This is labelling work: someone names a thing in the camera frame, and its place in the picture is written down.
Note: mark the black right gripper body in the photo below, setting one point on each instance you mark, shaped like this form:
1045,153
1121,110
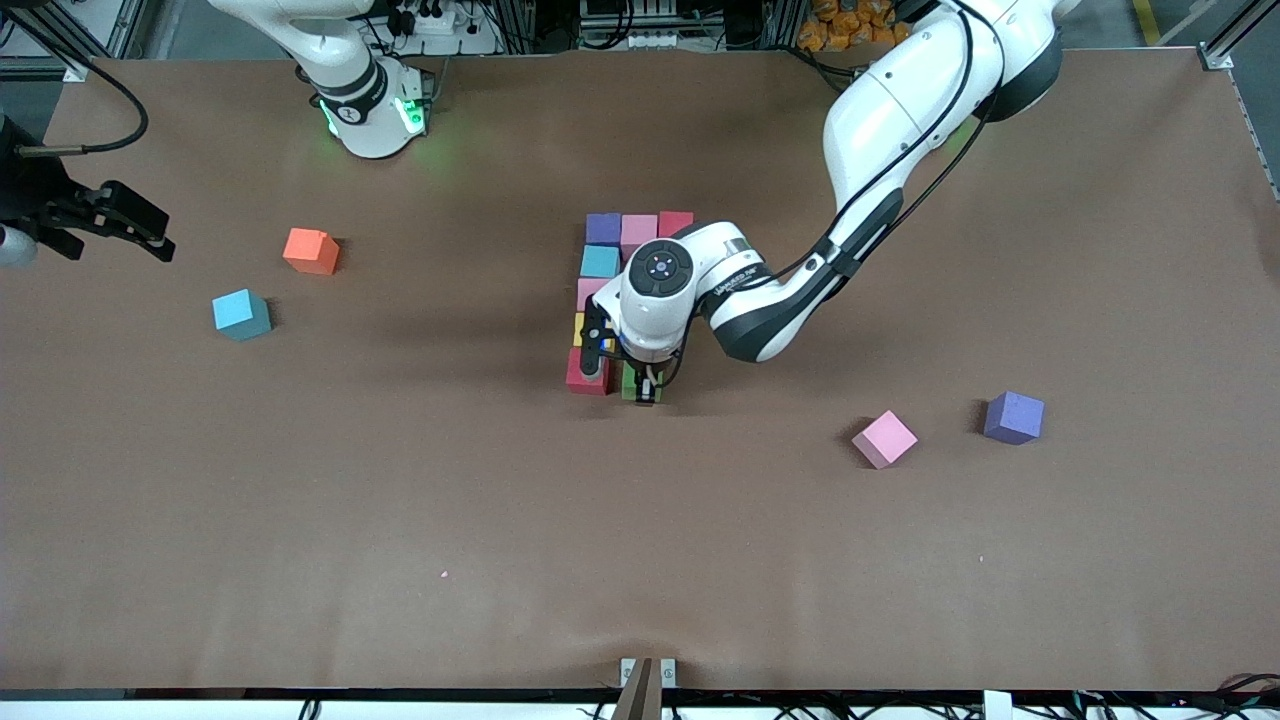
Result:
32,196

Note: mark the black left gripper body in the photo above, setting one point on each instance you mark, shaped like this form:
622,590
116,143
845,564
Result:
648,384

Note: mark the green foam block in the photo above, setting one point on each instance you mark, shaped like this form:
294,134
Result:
628,385

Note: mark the red foam block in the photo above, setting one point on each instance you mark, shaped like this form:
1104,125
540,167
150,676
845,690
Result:
674,222
585,380

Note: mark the yellow foam block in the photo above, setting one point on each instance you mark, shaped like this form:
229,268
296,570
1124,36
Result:
577,328

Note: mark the blue foam block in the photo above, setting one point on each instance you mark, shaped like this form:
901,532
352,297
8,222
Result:
240,315
600,262

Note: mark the mauve pink foam block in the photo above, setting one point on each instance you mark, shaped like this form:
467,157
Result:
638,230

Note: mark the purple foam block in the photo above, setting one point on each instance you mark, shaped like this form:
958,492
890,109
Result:
1013,418
603,228

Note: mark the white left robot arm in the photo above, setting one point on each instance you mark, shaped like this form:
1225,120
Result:
660,270

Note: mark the paper table cover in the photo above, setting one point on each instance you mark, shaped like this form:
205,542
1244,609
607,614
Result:
640,560

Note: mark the orange foam block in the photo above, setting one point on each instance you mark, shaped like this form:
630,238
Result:
310,252

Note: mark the white power strip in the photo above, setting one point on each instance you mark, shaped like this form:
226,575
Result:
440,22
650,40

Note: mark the bag of orange snacks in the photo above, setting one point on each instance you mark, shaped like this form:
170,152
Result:
850,25

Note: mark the small white box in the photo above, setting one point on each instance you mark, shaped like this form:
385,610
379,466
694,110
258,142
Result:
997,705

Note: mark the aluminium frame post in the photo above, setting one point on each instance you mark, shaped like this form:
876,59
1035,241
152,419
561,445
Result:
75,68
783,22
1215,58
518,22

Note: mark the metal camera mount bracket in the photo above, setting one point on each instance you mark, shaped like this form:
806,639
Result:
648,690

